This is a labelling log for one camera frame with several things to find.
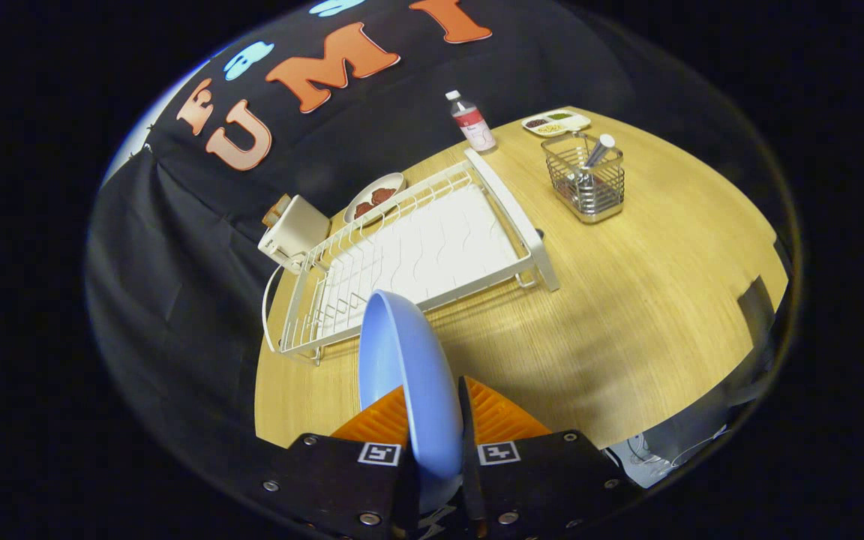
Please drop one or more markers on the grey tape patch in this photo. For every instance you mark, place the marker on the grey tape patch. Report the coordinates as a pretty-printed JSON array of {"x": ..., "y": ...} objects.
[{"x": 756, "y": 304}]

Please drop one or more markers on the blue plate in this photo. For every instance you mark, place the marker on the blue plate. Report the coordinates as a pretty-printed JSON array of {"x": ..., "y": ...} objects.
[{"x": 402, "y": 360}]

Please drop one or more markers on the white plate with meat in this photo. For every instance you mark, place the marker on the white plate with meat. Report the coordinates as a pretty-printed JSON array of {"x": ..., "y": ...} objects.
[{"x": 391, "y": 184}]

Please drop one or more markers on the white toaster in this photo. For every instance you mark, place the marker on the white toaster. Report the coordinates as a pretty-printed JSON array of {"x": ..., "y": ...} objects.
[{"x": 297, "y": 232}]

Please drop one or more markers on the white divided dish with beans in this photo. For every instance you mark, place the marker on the white divided dish with beans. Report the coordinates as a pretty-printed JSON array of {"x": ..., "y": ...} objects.
[{"x": 578, "y": 121}]

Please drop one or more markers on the clear bottle with red label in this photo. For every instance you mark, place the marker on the clear bottle with red label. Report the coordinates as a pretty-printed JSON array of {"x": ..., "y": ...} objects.
[{"x": 475, "y": 124}]

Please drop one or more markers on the brown meat piece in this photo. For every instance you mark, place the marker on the brown meat piece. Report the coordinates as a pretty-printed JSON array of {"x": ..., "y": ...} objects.
[
  {"x": 384, "y": 196},
  {"x": 363, "y": 210}
]

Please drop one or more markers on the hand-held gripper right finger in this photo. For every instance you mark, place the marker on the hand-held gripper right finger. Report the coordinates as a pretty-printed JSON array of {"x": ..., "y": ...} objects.
[{"x": 537, "y": 480}]

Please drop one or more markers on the toast slice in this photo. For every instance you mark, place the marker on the toast slice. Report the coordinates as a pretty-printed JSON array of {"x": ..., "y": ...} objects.
[
  {"x": 280, "y": 206},
  {"x": 268, "y": 219}
]

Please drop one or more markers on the black backdrop cloth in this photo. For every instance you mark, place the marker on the black backdrop cloth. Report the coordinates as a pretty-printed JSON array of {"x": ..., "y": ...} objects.
[{"x": 177, "y": 300}]

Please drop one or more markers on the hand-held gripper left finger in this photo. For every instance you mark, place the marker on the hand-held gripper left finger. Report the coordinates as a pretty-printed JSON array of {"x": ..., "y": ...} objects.
[{"x": 342, "y": 487}]

